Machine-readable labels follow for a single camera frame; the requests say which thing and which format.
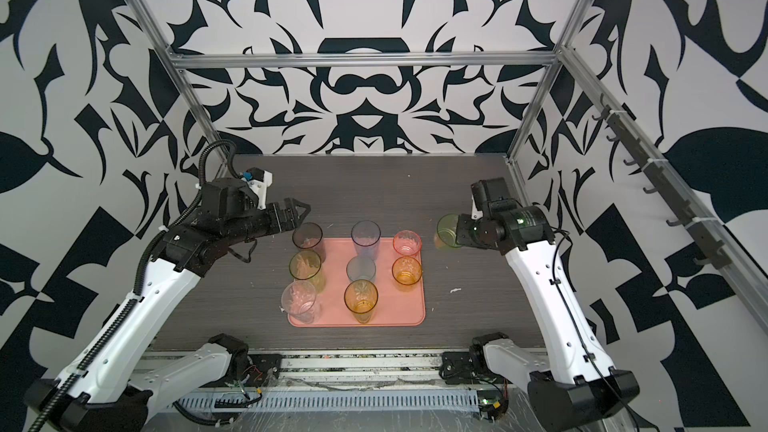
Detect tall blue glass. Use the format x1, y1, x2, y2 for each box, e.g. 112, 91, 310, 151
350, 220, 381, 261

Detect black hook rail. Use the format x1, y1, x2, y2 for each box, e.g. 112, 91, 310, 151
593, 105, 733, 270

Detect short pink glass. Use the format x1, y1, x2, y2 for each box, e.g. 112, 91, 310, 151
392, 230, 422, 256

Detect teal glass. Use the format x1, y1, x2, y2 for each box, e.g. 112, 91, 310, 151
346, 256, 376, 282

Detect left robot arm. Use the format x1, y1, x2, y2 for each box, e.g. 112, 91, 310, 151
24, 139, 311, 431

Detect tall yellow glass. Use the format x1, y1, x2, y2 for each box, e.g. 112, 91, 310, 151
344, 279, 379, 324

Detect tall dark grey glass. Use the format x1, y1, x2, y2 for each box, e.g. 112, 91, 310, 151
292, 222, 326, 262

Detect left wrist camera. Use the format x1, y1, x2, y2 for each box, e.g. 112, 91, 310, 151
200, 167, 273, 219

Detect short yellow glass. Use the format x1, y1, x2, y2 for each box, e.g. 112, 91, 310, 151
392, 256, 423, 292

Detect tall clear glass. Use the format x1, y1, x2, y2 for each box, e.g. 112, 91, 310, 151
280, 281, 320, 324

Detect pink tray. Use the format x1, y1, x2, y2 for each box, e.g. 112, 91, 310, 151
287, 237, 426, 328

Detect white cable duct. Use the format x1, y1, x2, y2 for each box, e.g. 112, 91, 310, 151
180, 389, 480, 414

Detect short green glass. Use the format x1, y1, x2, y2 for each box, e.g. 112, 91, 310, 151
433, 214, 462, 250

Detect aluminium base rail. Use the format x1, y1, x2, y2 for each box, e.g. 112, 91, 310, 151
113, 349, 601, 394

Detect tall green glass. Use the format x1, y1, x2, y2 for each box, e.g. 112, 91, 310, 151
289, 250, 326, 294

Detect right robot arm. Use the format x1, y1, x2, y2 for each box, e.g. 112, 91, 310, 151
450, 178, 640, 431

